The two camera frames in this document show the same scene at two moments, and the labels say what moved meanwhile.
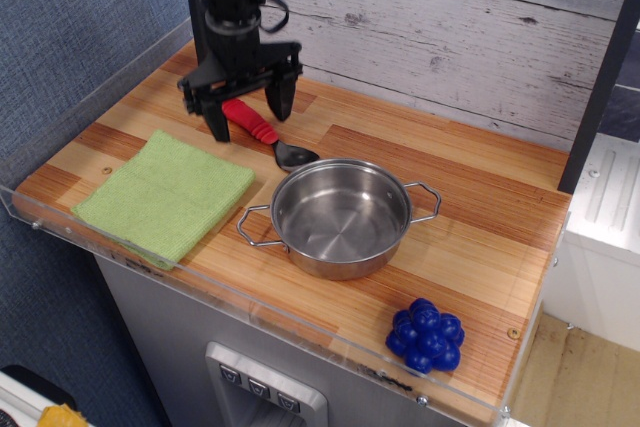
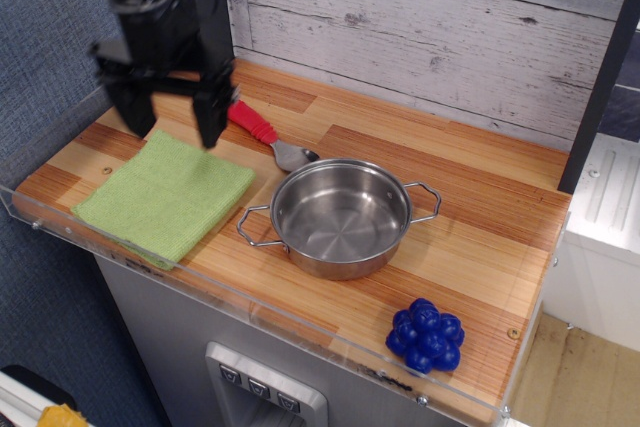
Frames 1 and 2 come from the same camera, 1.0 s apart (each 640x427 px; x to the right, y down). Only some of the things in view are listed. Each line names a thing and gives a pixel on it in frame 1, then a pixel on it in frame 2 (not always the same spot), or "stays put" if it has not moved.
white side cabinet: x=595 y=281 stays put
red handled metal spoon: x=287 y=157 stays put
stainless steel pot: x=339 y=218 stays put
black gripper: x=237 y=63 → x=173 y=32
